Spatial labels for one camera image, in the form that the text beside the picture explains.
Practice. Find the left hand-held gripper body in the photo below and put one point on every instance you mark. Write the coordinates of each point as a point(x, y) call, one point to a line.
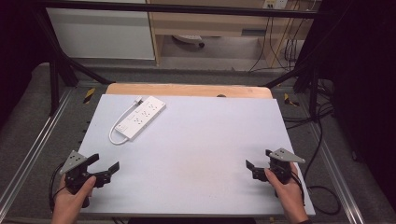
point(75, 174)

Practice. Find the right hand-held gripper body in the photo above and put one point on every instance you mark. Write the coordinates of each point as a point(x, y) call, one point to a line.
point(281, 165)

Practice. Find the person's right hand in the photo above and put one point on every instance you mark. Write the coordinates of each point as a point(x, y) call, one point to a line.
point(289, 196)

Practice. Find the person's left hand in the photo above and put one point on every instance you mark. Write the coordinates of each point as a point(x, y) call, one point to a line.
point(67, 205)

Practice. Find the white power strip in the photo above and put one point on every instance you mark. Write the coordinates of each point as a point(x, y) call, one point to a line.
point(141, 116)

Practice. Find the wooden table board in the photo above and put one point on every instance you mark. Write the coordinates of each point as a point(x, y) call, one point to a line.
point(186, 90)

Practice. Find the black curtain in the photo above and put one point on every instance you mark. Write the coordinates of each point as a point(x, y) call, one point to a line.
point(364, 87)
point(18, 46)

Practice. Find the white cabinet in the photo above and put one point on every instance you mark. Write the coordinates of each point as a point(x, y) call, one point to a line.
point(99, 31)

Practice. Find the white device with black wheel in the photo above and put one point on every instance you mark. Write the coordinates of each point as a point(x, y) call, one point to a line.
point(190, 39)

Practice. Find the light wooden desk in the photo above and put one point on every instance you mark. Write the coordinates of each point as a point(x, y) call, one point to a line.
point(202, 23)

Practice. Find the aluminium rail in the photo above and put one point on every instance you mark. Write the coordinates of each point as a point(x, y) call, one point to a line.
point(334, 171)
point(34, 146)

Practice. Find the white wall socket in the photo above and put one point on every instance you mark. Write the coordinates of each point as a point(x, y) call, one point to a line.
point(275, 3)

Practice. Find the black metal frame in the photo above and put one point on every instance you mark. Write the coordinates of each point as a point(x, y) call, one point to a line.
point(174, 8)

